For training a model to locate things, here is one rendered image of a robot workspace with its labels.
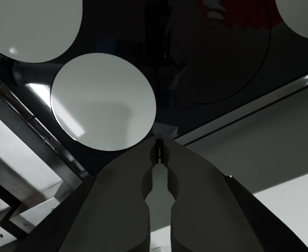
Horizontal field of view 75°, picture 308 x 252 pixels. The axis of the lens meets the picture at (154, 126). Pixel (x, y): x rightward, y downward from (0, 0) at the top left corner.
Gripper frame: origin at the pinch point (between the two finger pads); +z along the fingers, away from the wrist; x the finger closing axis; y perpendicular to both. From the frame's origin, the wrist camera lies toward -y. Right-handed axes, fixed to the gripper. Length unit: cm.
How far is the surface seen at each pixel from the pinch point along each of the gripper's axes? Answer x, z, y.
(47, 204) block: -13.7, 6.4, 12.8
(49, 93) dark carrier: -10.3, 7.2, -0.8
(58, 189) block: -12.5, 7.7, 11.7
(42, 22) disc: -9.3, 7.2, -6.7
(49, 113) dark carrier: -10.8, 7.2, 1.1
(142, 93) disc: -1.5, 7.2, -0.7
